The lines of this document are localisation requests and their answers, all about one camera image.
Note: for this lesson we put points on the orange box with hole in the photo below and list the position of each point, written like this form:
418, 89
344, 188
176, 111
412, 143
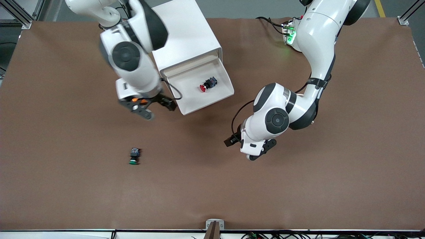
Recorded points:
134, 99

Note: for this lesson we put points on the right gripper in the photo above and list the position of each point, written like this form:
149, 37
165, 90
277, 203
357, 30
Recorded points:
165, 101

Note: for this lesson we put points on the grey mount bracket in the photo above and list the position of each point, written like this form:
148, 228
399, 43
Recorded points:
209, 223

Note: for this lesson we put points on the brown mount bar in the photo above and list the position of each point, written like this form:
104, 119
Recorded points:
213, 233

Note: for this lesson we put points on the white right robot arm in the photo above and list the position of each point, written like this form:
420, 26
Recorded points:
139, 73

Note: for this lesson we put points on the red push button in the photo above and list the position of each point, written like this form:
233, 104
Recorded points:
207, 84

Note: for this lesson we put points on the aluminium frame profile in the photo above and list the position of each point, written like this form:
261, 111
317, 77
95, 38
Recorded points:
15, 12
402, 21

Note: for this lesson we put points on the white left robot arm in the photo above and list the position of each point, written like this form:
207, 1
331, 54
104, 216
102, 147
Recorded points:
315, 39

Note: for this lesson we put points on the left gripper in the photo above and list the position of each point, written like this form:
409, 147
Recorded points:
233, 138

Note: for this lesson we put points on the brown table mat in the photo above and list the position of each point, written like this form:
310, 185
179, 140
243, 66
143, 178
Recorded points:
212, 186

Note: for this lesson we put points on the green push button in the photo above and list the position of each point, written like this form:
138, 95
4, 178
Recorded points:
134, 156

